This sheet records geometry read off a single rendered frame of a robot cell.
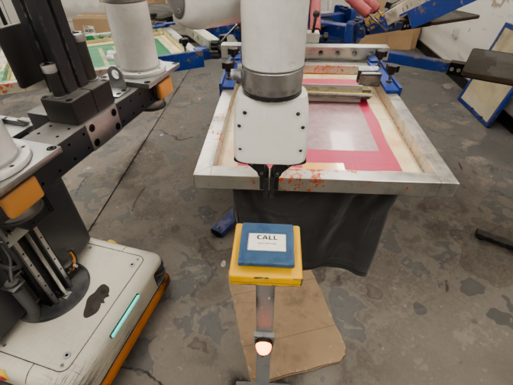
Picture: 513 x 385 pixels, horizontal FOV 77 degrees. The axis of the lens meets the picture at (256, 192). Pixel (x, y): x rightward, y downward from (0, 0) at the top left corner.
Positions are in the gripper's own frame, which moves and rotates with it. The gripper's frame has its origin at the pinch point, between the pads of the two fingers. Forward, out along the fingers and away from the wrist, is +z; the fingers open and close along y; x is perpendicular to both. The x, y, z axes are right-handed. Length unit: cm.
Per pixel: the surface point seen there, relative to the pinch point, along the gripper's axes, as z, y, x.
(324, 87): 11, 17, 66
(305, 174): 11.9, 8.0, 18.6
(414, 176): 11.9, 32.1, 19.4
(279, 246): 13.9, 2.2, -1.0
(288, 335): 109, 11, 30
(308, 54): 10, 14, 99
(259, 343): 44.3, -1.0, -4.5
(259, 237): 13.9, -1.4, 0.9
